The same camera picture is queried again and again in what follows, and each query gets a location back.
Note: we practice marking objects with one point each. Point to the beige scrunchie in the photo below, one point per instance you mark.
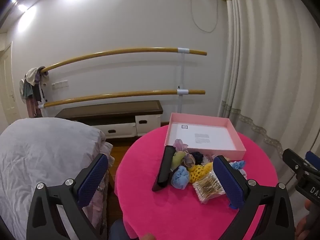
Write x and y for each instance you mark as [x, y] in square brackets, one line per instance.
[190, 160]

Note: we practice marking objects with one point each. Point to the person's right hand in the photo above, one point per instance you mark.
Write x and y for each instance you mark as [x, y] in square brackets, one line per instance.
[303, 227]

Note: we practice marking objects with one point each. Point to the hanging clothes bundle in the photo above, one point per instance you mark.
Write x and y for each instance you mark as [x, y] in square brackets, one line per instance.
[32, 80]

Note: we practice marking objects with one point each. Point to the grey bed duvet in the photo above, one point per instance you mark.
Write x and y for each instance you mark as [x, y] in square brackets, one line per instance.
[42, 155]

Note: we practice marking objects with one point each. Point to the yellow-green soft toy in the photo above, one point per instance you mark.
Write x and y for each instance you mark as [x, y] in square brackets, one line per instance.
[178, 160]

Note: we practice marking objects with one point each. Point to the light blue scrunchie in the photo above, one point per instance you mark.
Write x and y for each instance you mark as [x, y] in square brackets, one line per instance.
[180, 177]

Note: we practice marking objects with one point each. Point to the pink round tablecloth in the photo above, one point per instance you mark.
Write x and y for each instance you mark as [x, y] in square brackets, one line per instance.
[162, 212]

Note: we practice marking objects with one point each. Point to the pale sheer scrunchie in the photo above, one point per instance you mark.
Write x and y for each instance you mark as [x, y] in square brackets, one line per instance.
[208, 159]

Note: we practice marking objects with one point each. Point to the yellow crochet fish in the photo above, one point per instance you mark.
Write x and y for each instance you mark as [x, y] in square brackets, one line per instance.
[198, 173]

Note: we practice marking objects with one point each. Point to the dark navy crochet scrunchie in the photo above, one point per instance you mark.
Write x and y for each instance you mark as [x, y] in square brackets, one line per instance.
[198, 157]

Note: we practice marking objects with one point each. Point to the pink cardboard box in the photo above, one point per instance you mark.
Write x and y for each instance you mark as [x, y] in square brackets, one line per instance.
[232, 140]

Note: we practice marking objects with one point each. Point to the dark top storage bench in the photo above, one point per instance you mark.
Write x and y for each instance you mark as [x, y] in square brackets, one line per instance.
[112, 108]

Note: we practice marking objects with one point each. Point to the purple sheer scrunchie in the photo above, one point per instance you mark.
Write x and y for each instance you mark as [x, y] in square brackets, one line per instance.
[180, 145]

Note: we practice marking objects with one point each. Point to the white barre stand post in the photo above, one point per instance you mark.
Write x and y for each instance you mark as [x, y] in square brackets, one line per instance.
[182, 75]

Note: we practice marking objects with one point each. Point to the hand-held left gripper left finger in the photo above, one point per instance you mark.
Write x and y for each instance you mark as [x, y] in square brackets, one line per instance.
[92, 177]

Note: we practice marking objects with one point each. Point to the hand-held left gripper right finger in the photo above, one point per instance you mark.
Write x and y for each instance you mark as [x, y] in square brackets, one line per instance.
[228, 182]

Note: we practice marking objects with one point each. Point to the cream pleated curtain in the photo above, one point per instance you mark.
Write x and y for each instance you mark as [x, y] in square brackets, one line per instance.
[270, 67]

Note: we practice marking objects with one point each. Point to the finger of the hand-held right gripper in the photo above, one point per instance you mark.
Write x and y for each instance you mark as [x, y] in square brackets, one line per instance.
[297, 158]

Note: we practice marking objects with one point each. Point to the white wall sockets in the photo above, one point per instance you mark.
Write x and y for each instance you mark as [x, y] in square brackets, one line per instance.
[60, 85]

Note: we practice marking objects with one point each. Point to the wooden ballet barre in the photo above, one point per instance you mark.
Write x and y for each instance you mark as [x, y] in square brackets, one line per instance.
[112, 52]
[112, 95]

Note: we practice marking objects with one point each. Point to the blue white hair accessory pack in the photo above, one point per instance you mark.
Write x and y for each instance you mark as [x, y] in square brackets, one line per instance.
[238, 166]

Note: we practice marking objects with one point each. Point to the white bench drawer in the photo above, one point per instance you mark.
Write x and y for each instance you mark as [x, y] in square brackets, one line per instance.
[147, 123]
[117, 129]

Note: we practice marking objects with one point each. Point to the white door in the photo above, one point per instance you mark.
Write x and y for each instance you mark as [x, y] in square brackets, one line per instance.
[7, 92]

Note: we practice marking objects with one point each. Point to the black pouch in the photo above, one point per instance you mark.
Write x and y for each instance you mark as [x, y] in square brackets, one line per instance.
[163, 170]

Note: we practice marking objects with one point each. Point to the person's leg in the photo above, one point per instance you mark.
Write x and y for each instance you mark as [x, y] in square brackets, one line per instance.
[120, 231]

